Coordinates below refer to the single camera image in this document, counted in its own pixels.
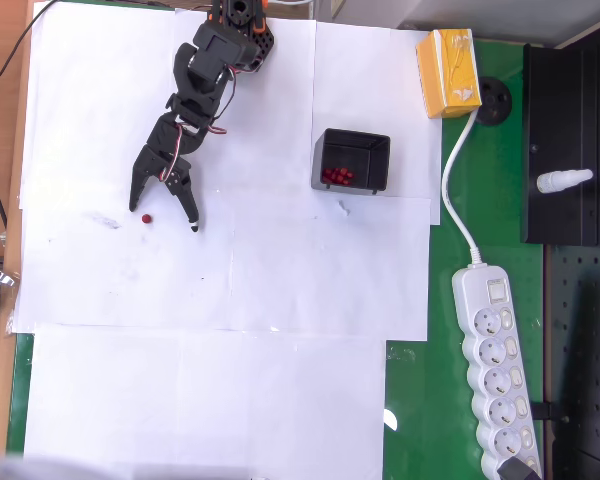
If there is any black pegboard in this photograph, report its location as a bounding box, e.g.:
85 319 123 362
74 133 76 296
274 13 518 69
549 244 600 480

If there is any round black cable grommet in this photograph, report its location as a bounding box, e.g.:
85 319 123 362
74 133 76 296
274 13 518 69
477 76 513 127

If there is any red white gripper servo wire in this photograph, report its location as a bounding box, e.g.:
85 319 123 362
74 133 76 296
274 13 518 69
158 123 186 184

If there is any green table mat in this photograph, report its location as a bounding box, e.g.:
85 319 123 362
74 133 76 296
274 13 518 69
7 0 549 480

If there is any white power strip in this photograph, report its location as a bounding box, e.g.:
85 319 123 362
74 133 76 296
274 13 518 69
451 264 544 480

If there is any red arm servo wire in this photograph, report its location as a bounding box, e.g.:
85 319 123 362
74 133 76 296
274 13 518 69
204 69 241 136

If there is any black plug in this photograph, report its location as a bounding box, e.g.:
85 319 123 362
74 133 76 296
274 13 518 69
497 457 541 480

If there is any black box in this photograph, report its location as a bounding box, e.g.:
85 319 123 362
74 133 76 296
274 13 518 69
310 127 392 196

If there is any white power cable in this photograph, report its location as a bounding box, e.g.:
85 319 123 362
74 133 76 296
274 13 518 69
440 108 483 267

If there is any small white bottle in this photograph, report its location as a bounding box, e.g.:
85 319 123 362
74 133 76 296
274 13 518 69
536 168 594 195

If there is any thin black cable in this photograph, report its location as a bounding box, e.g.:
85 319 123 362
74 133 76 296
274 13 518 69
0 0 59 104

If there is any black pegboard bracket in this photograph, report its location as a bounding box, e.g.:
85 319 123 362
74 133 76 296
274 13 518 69
529 399 571 424

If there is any large white paper sheet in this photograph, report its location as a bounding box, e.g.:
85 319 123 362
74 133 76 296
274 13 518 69
23 323 387 480

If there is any yellow box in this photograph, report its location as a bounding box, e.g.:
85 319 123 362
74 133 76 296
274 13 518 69
415 28 483 120

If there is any black metal shelf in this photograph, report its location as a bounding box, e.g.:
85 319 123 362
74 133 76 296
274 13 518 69
521 42 600 247

